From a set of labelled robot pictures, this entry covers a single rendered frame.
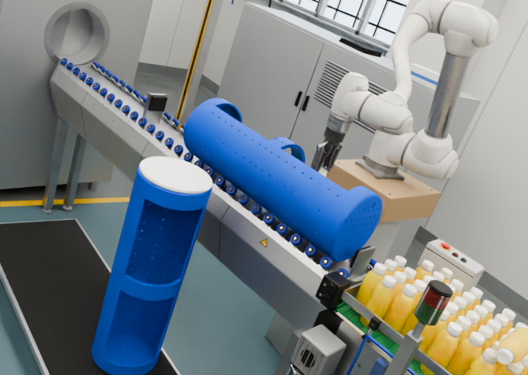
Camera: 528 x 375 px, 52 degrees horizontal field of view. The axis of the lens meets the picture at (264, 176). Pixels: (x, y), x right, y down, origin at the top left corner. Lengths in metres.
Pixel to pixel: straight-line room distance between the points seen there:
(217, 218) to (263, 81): 2.51
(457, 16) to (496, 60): 2.60
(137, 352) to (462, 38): 1.85
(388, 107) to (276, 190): 0.50
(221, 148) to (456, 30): 1.01
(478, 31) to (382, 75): 1.64
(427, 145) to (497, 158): 2.33
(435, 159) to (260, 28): 2.64
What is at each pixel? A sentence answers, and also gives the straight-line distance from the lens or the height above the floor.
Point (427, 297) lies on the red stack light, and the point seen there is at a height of 1.23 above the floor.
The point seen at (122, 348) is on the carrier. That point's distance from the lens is 2.51.
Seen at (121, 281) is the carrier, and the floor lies 0.59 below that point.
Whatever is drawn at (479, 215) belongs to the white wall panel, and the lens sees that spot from 4.78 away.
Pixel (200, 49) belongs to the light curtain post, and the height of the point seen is 1.30.
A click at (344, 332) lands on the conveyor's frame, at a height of 0.87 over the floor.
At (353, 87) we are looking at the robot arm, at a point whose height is 1.54.
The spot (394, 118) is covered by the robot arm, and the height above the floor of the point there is 1.51.
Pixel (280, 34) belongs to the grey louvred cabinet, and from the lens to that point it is 4.51.
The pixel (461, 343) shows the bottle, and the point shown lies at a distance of 1.74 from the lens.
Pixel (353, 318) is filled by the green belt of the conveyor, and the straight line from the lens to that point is 1.84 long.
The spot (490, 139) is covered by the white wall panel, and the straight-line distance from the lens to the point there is 4.73.
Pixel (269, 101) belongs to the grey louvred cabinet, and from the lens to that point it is 4.50.
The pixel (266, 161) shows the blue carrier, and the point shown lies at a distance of 2.03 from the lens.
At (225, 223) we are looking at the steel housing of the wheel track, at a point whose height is 0.84.
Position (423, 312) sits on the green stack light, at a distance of 1.44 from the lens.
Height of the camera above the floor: 1.85
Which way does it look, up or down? 21 degrees down
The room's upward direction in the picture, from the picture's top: 20 degrees clockwise
